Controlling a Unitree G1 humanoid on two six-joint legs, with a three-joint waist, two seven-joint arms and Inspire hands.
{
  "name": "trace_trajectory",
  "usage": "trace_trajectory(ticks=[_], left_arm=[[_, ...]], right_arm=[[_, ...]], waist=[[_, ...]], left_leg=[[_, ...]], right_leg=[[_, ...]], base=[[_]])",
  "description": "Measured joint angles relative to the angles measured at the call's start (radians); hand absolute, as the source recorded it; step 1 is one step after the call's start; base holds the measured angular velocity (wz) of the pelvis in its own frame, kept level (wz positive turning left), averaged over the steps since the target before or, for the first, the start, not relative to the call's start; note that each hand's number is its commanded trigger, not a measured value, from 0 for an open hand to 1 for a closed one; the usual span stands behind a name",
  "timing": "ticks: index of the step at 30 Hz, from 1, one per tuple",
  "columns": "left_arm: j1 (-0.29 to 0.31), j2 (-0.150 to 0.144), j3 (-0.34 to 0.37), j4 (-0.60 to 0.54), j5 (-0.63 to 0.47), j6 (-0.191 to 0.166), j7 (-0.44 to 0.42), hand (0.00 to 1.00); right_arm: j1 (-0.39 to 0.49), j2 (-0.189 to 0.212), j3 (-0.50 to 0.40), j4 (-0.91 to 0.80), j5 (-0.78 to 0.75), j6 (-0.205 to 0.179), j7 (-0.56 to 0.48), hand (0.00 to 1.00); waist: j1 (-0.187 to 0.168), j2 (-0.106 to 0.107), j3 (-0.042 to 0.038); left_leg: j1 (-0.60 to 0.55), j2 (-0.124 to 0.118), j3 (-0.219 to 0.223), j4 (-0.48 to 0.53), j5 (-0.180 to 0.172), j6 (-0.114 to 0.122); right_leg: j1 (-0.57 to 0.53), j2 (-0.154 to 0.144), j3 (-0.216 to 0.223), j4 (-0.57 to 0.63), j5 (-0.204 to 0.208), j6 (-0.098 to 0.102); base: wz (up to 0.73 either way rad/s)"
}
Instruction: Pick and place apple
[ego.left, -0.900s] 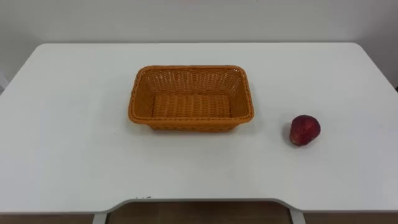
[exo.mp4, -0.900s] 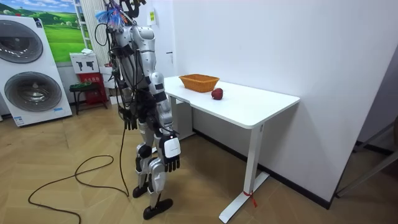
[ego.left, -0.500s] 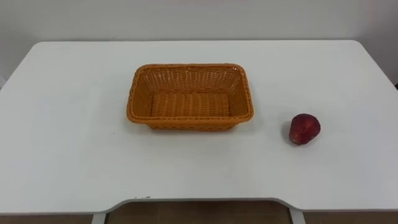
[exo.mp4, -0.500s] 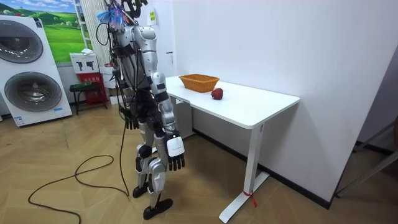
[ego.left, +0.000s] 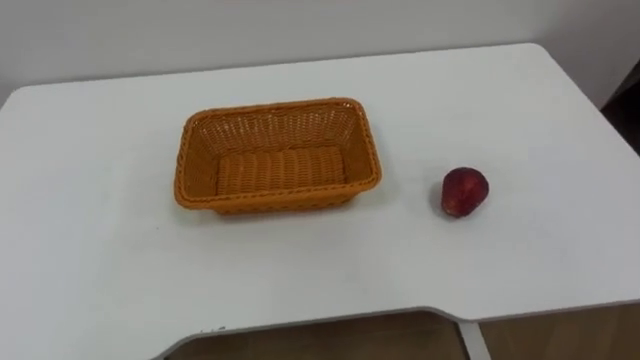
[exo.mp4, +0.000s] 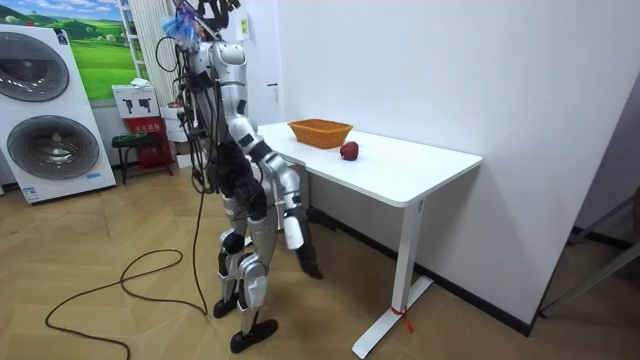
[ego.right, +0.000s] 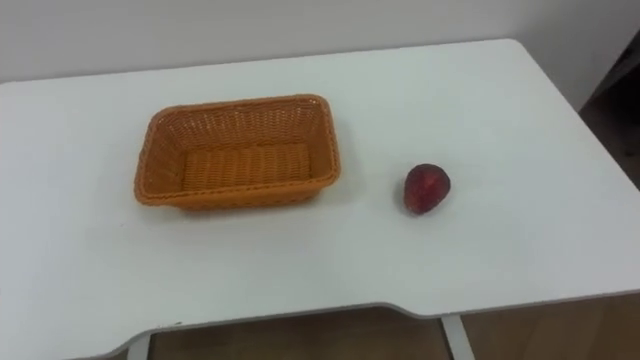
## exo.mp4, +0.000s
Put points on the white desk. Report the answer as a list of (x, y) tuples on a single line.
[(390, 167)]

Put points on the green landscape wall poster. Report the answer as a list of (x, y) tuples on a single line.
[(97, 55)]

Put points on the yellow wall label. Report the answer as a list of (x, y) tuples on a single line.
[(244, 27)]

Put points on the robot legs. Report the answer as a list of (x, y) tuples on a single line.
[(252, 280)]

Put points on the grey metal frame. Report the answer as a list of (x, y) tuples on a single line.
[(595, 270)]

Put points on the white washing machine tower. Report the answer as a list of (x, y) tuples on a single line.
[(47, 120)]

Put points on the black low table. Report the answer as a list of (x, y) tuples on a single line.
[(140, 150)]

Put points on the orange woven basket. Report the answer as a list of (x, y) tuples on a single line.
[(320, 134)]

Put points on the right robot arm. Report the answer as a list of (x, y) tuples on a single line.
[(280, 170)]

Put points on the robot body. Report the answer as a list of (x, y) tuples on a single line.
[(227, 85)]

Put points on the white cardboard box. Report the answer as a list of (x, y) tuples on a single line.
[(135, 101)]

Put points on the red apple soft toy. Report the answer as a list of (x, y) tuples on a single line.
[(349, 151)]

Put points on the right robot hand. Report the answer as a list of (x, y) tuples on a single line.
[(294, 232)]

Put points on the green tray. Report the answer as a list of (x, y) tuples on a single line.
[(127, 137)]

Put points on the red cabinet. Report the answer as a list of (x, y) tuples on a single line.
[(149, 142)]

